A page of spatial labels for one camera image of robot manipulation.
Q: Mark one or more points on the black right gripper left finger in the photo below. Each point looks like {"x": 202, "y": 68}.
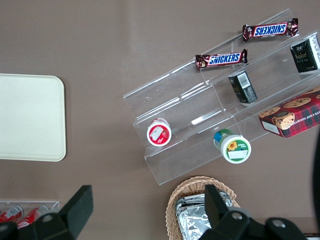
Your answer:
{"x": 75, "y": 212}

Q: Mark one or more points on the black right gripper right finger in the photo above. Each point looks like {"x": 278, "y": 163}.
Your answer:
{"x": 220, "y": 215}

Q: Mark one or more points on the light wicker basket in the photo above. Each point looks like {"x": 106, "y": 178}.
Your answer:
{"x": 175, "y": 200}

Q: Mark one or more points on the beige plastic tray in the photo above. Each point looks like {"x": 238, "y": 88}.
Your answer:
{"x": 30, "y": 117}

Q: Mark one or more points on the clear acrylic bottle rack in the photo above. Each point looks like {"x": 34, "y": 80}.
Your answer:
{"x": 53, "y": 203}

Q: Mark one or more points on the silver foil container stack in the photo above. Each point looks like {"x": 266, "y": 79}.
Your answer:
{"x": 191, "y": 220}

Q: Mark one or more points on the green lid yogurt cup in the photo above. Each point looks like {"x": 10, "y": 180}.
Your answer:
{"x": 235, "y": 148}

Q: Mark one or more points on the red lid yogurt cup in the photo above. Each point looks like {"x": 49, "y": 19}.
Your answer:
{"x": 159, "y": 132}

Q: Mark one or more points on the clear acrylic stepped shelf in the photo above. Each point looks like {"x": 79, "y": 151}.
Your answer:
{"x": 190, "y": 107}

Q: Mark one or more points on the red tartan cookie box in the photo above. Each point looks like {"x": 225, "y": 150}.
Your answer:
{"x": 292, "y": 117}

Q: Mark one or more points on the small black box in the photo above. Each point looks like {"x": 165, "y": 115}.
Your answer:
{"x": 243, "y": 87}
{"x": 305, "y": 53}

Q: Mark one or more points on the brown Snickers bar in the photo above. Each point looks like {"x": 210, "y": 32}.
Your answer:
{"x": 271, "y": 30}
{"x": 221, "y": 60}

